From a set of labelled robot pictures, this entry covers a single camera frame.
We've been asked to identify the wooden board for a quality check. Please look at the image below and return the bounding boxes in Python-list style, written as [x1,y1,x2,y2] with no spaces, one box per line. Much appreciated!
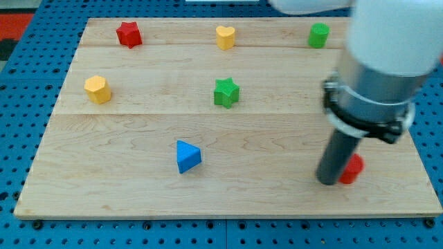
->
[14,17,442,220]

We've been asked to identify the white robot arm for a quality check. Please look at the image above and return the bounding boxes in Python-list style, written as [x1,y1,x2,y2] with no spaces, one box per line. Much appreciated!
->
[270,0,442,143]

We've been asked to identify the green star block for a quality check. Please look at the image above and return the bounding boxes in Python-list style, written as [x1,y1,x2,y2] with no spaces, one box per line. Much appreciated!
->
[213,77,239,109]

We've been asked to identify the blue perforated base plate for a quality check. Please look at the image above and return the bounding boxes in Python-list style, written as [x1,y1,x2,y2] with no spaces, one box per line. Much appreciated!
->
[1,0,442,248]

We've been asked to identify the yellow heart block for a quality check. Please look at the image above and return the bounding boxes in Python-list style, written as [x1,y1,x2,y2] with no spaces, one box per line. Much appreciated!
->
[215,26,236,50]

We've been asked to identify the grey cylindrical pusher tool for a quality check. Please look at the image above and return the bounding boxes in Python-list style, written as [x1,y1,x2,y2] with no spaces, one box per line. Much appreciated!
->
[316,129,361,185]

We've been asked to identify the blue triangle block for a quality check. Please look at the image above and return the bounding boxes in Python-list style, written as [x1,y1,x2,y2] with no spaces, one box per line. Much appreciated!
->
[177,140,201,174]

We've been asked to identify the red star block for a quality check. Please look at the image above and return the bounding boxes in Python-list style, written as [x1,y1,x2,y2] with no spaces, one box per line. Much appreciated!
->
[116,22,143,49]

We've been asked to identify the green cylinder block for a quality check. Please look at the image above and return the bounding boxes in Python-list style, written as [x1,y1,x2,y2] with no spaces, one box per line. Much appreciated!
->
[308,23,330,48]

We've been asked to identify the yellow hexagon block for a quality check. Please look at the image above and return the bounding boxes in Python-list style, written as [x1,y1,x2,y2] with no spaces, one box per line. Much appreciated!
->
[84,75,111,104]

